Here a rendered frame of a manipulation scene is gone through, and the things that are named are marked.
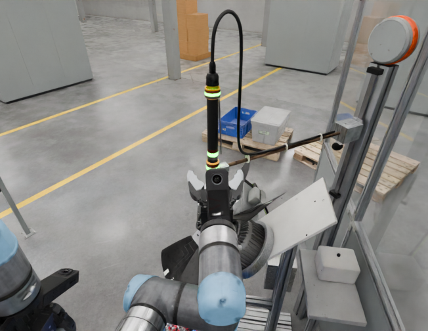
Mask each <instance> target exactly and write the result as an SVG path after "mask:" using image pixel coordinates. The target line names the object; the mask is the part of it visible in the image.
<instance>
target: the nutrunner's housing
mask: <svg viewBox="0 0 428 331"><path fill-rule="evenodd" d="M205 84H206V85H207V86H209V87H216V86H218V85H219V75H218V73H217V72H216V64H215V61H214V62H211V61H210V63H209V72H208V73H207V75H206V83H205Z"/></svg>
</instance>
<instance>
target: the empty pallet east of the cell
mask: <svg viewBox="0 0 428 331"><path fill-rule="evenodd" d="M322 143H323V140H322V141H320V142H318V141H316V142H313V143H309V144H305V145H303V146H300V147H299V148H296V149H295V150H294V152H295V153H294V155H293V158H294V159H295V160H297V161H299V162H301V163H303V164H305V165H306V166H309V167H311V168H313V169H315V170H316V167H317V165H316V164H314V165H313V163H312V162H310V161H308V160H306V158H310V159H312V160H314V161H315V162H318V159H319V157H320V152H321V148H322Z"/></svg>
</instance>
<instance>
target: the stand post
mask: <svg viewBox="0 0 428 331"><path fill-rule="evenodd" d="M297 248H298V245H296V246H294V247H292V248H291V249H289V250H287V251H285V252H284V253H282V254H281V256H280V261H279V265H278V270H277V274H276V280H275V283H274V289H273V293H272V298H271V299H272V309H271V311H269V310H268V317H267V322H266V326H265V331H276V327H277V324H278V319H279V317H280V312H281V309H282V305H283V302H284V297H285V294H286V290H287V287H288V282H289V278H290V274H291V270H292V267H293V262H294V260H295V255H296V252H297Z"/></svg>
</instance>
